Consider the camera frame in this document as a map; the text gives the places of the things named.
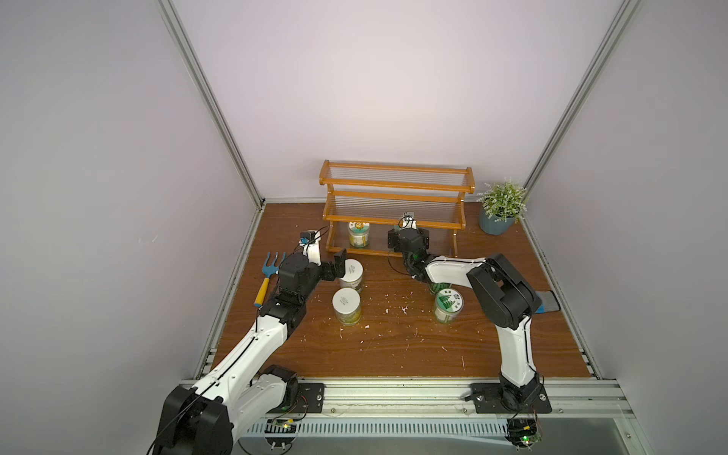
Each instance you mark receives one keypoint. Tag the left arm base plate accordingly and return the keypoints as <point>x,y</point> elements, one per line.
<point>309,399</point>

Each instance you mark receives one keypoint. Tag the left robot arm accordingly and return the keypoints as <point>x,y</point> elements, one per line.
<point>210,417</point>

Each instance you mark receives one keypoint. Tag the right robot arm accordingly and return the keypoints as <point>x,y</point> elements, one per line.
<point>503,294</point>

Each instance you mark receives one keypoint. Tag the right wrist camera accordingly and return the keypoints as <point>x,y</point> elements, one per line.
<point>407,221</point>

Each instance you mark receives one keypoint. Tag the tall white tin can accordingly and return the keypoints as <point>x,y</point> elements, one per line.
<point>347,305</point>

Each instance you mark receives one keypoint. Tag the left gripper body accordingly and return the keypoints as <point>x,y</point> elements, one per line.
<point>313,276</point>

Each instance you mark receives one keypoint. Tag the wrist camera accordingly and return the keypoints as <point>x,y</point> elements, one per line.
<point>407,221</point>
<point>310,246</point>

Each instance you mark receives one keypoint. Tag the right controller board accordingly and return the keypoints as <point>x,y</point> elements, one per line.
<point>523,433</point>

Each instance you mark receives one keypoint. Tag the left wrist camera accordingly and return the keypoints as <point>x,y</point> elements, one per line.
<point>310,246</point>

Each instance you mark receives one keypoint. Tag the teal garden hand fork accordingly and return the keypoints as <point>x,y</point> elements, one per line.
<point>269,269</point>

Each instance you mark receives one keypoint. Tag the sunflower seed jar yellow label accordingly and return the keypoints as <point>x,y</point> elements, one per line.
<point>359,233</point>

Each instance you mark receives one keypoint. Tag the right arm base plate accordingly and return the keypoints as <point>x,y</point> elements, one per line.
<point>506,399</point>

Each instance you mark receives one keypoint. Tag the left controller board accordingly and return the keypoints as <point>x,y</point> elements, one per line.
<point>280,434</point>

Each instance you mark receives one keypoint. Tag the aluminium rail frame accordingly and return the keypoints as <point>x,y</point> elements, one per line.
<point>435,408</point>

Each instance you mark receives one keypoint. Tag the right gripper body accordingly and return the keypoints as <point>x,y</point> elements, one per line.
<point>407,239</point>

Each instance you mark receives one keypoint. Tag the wooden three-tier shelf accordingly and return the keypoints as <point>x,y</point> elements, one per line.
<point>381,195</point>

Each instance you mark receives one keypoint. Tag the controller board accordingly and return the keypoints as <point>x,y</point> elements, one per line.
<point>523,433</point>
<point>280,434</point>

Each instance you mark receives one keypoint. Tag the potted green plant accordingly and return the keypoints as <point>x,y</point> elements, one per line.
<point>502,206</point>

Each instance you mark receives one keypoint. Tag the green label jar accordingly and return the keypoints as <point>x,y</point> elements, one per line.
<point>448,304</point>
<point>353,276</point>

